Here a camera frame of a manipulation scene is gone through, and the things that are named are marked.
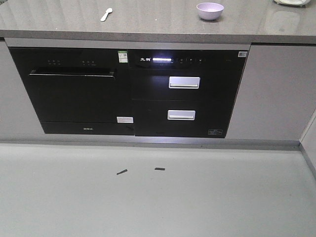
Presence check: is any green energy label sticker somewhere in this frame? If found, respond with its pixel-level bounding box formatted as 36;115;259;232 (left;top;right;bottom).
118;50;128;63

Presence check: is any white appliance on counter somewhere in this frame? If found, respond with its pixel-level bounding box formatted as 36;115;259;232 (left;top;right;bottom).
274;0;311;6

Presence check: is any upper silver drawer handle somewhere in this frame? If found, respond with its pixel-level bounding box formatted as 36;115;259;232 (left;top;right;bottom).
168;77;200;89

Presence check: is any white right side cabinet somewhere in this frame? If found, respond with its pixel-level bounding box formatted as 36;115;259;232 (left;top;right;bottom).
300;114;316;175

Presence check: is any black built-in dishwasher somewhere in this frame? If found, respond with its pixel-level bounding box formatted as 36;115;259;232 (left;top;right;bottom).
9;47;134;135

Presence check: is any black disinfection cabinet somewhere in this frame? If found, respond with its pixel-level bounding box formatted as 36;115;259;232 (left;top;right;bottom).
128;49;248;138

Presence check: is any white label on dishwasher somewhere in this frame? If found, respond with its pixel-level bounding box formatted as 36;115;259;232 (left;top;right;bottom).
117;117;134;123

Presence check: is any lower silver drawer handle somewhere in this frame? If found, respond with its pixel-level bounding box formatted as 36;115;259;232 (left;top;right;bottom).
167;110;196;120

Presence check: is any pale green plastic spoon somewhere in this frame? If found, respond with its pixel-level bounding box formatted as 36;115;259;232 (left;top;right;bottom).
100;7;113;22

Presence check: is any grey cabinet door panel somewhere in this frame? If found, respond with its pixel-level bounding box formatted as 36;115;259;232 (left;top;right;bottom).
226;44;316;141

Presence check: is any silver drawer handle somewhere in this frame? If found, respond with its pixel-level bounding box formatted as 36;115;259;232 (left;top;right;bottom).
167;110;196;120
168;77;200;89

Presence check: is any purple plastic bowl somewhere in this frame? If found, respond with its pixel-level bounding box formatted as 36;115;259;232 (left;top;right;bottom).
197;2;224;21

